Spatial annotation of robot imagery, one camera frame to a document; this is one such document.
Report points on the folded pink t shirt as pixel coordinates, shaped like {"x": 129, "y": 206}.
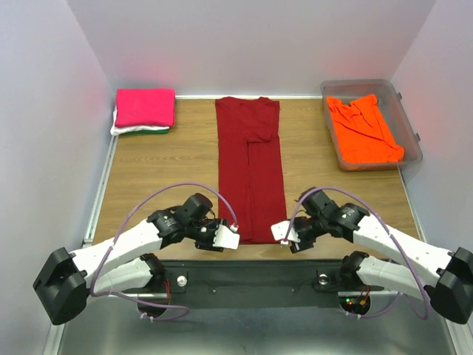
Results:
{"x": 145, "y": 107}

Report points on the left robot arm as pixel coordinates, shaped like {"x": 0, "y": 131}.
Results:
{"x": 68, "y": 279}

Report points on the dark red t shirt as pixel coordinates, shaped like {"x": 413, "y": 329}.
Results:
{"x": 250, "y": 175}

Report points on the folded green t shirt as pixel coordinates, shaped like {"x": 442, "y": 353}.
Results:
{"x": 148, "y": 132}

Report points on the aluminium rail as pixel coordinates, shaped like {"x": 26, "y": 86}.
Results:
{"x": 113, "y": 326}

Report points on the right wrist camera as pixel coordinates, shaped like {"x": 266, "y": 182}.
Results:
{"x": 282, "y": 231}

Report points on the folded white t shirt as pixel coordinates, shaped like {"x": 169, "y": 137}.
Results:
{"x": 116, "y": 131}

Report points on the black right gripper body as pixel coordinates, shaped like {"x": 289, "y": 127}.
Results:
{"x": 307, "y": 228}

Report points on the orange t shirt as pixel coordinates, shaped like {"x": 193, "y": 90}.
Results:
{"x": 362, "y": 133}

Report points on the clear plastic bin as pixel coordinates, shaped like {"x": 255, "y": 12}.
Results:
{"x": 389, "y": 103}

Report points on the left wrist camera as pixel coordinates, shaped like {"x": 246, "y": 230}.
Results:
{"x": 226, "y": 238}

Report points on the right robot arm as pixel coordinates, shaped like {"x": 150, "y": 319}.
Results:
{"x": 441, "y": 278}

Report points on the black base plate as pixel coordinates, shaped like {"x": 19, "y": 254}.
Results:
{"x": 200, "y": 284}

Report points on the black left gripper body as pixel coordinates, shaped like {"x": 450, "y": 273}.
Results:
{"x": 204, "y": 231}

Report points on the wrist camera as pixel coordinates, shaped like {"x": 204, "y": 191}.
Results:
{"x": 226, "y": 238}
{"x": 282, "y": 231}

